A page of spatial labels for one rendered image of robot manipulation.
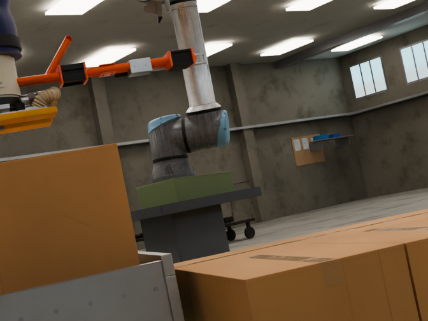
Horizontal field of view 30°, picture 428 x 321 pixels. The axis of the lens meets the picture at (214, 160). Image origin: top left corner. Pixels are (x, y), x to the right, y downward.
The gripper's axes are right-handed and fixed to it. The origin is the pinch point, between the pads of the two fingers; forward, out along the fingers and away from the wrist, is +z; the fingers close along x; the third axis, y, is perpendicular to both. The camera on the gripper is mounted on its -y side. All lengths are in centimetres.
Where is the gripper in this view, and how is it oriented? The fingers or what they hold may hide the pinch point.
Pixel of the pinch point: (165, 17)
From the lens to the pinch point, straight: 265.0
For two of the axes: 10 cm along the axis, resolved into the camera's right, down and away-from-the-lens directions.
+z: 1.9, 9.8, -0.5
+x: 2.5, -1.0, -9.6
